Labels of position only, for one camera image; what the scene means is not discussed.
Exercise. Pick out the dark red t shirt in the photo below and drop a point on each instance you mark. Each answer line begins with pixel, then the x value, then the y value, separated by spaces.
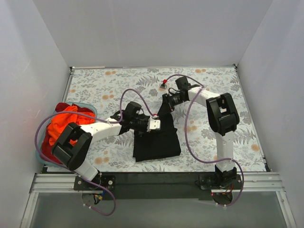
pixel 59 122

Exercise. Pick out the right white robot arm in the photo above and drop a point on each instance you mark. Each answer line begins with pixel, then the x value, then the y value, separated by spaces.
pixel 223 120

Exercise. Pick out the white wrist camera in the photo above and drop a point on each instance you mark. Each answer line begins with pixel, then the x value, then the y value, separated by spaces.
pixel 153 125
pixel 163 86

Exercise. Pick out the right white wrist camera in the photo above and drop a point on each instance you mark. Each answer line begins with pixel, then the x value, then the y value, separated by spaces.
pixel 163 86

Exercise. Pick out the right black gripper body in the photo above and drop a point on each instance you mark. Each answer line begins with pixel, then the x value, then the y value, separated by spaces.
pixel 167 99

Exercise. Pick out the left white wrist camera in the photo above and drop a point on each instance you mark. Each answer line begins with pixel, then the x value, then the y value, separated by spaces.
pixel 153 125

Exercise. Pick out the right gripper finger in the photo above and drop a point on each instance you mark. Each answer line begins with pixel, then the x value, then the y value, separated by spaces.
pixel 171 108
pixel 166 100

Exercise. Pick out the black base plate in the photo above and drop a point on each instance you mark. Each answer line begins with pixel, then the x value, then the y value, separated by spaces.
pixel 202 186

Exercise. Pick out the teal plastic basket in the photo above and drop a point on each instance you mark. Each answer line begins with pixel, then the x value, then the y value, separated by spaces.
pixel 38 156

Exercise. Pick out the floral table mat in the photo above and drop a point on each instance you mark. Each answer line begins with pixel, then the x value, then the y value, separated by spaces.
pixel 107 89

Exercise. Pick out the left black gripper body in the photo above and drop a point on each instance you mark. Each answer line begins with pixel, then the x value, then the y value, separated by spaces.
pixel 147 122

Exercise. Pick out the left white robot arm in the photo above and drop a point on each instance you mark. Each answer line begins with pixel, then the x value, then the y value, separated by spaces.
pixel 73 143

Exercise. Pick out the aluminium rail frame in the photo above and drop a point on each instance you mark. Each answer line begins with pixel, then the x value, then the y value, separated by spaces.
pixel 53 203

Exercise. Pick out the orange t shirt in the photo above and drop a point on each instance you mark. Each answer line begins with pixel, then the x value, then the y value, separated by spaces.
pixel 59 122

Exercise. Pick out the black t shirt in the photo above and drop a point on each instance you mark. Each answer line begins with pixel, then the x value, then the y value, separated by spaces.
pixel 163 143

